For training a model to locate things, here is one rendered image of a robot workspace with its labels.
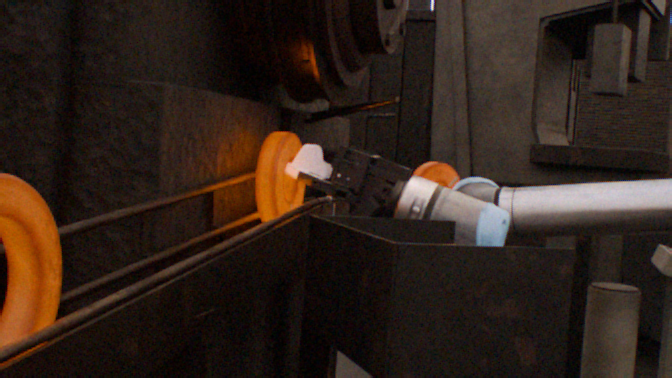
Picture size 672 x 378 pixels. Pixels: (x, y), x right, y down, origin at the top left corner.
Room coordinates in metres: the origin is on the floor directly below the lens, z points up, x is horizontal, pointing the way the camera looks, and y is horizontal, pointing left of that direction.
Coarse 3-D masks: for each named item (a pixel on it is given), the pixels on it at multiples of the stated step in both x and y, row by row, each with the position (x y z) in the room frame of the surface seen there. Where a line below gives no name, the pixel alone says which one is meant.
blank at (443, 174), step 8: (424, 168) 1.91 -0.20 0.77; (432, 168) 1.91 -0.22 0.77; (440, 168) 1.93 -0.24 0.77; (448, 168) 1.94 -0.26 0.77; (424, 176) 1.89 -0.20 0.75; (432, 176) 1.91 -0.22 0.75; (440, 176) 1.93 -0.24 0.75; (448, 176) 1.95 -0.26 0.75; (456, 176) 1.96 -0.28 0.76; (440, 184) 1.95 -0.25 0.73; (448, 184) 1.95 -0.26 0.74
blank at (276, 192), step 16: (272, 144) 1.29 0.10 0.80; (288, 144) 1.32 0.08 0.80; (272, 160) 1.27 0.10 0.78; (288, 160) 1.32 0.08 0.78; (256, 176) 1.27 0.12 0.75; (272, 176) 1.27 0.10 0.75; (288, 176) 1.38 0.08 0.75; (256, 192) 1.27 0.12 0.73; (272, 192) 1.27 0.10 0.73; (288, 192) 1.37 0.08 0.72; (272, 208) 1.28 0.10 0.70; (288, 208) 1.33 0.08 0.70
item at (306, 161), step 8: (304, 152) 1.31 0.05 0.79; (312, 152) 1.31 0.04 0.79; (296, 160) 1.32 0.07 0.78; (304, 160) 1.31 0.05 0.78; (312, 160) 1.31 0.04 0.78; (288, 168) 1.32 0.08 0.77; (296, 168) 1.31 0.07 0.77; (304, 168) 1.31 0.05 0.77; (312, 168) 1.31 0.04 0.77; (320, 168) 1.31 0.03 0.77; (296, 176) 1.31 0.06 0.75; (320, 176) 1.32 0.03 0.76
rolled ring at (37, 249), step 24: (0, 192) 0.63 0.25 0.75; (24, 192) 0.65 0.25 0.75; (0, 216) 0.64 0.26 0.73; (24, 216) 0.66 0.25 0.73; (48, 216) 0.69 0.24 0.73; (24, 240) 0.67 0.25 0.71; (48, 240) 0.69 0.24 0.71; (24, 264) 0.68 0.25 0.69; (48, 264) 0.69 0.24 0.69; (24, 288) 0.69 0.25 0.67; (48, 288) 0.69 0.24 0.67; (24, 312) 0.68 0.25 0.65; (48, 312) 0.70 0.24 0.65; (0, 336) 0.67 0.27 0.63
